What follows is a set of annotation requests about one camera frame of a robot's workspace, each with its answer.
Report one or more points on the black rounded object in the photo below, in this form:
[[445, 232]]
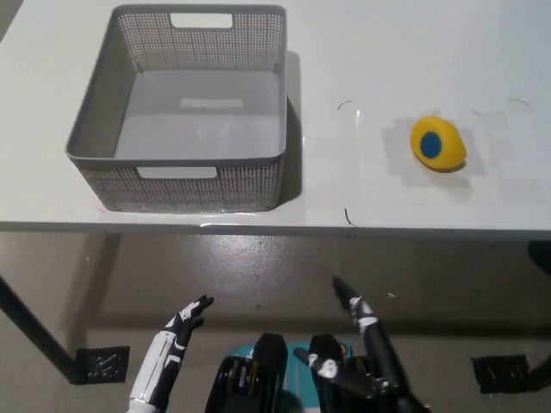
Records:
[[541, 256]]

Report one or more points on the grey perforated plastic basket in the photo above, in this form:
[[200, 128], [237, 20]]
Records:
[[189, 189]]

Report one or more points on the black floor tape patch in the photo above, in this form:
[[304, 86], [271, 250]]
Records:
[[103, 365], [501, 373]]

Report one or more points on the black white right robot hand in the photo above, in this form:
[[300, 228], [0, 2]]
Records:
[[381, 348]]

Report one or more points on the yellow duck toy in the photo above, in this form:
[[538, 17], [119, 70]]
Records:
[[443, 148]]

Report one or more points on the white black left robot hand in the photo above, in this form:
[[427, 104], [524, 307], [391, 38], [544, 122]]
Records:
[[155, 370]]

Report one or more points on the black metal table leg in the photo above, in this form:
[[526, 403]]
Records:
[[39, 331]]

